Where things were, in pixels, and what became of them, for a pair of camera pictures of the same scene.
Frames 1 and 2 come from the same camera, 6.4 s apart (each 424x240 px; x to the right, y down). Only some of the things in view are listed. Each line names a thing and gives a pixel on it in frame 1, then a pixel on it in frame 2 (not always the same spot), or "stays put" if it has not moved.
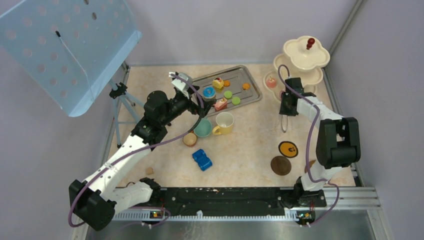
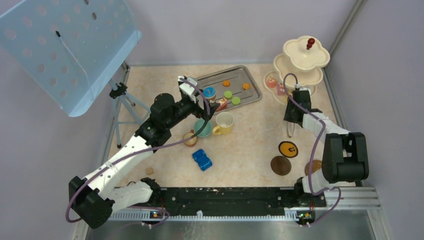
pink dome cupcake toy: x=271 y=82 stays put
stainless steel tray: x=230 y=87 stays put
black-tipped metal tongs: x=284 y=108 to x=287 y=128
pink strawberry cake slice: x=221 y=105 stays put
